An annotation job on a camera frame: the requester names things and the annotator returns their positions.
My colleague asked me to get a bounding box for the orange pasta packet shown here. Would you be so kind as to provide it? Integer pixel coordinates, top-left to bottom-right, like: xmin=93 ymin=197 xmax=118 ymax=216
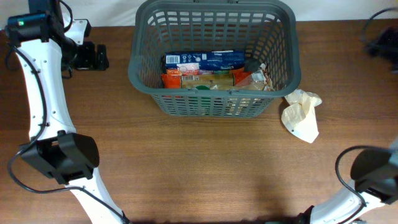
xmin=162 ymin=68 xmax=244 ymax=89

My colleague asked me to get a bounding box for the green lid jar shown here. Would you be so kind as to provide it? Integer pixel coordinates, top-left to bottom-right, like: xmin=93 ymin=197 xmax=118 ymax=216
xmin=194 ymin=84 xmax=212 ymax=116

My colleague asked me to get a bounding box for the blue carton box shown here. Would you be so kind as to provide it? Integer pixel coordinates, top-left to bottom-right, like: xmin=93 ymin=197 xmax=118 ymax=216
xmin=165 ymin=50 xmax=245 ymax=70

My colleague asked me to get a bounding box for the clear bread bag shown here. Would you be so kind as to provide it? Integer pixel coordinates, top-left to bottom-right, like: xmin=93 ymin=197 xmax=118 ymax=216
xmin=210 ymin=63 xmax=275 ymax=91

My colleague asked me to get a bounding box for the grey plastic basket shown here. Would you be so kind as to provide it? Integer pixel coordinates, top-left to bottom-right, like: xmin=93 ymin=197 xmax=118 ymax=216
xmin=128 ymin=0 xmax=301 ymax=118

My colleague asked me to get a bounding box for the beige paper bag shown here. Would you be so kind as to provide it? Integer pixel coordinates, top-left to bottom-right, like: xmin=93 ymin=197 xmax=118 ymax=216
xmin=281 ymin=89 xmax=322 ymax=143

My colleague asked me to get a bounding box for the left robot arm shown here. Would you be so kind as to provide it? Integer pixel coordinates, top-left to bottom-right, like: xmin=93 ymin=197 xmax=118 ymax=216
xmin=5 ymin=0 xmax=128 ymax=223

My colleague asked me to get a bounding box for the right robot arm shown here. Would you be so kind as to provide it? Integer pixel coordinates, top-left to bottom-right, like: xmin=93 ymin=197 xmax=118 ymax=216
xmin=294 ymin=144 xmax=397 ymax=224

